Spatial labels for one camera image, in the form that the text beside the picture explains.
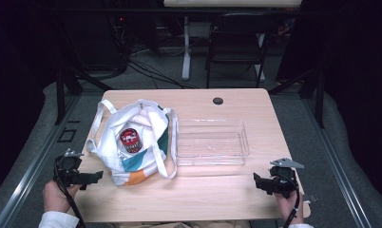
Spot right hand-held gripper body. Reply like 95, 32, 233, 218
267, 157, 305, 200

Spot white desk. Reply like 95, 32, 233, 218
162, 0, 303, 82

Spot red can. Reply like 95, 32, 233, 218
119, 127, 143, 155

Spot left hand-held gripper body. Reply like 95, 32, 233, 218
53, 148, 86, 188

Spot white teal orange tote bag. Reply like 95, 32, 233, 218
86, 99, 180, 187

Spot person's right hand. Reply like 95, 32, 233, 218
273, 189, 305, 225

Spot black metal stand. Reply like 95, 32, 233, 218
52, 60, 115, 125
267, 61, 327, 129

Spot black floor cables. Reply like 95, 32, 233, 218
111, 18, 200, 90

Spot black chair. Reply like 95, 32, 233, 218
205, 12, 277, 89

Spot person's left hand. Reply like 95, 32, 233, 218
42, 180, 82, 214

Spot black cable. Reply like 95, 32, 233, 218
53, 156, 87, 228
281, 180, 301, 228

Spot clear plastic tray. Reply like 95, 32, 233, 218
174, 118, 251, 167

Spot person's left white sleeve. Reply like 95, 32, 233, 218
37, 210, 81, 228

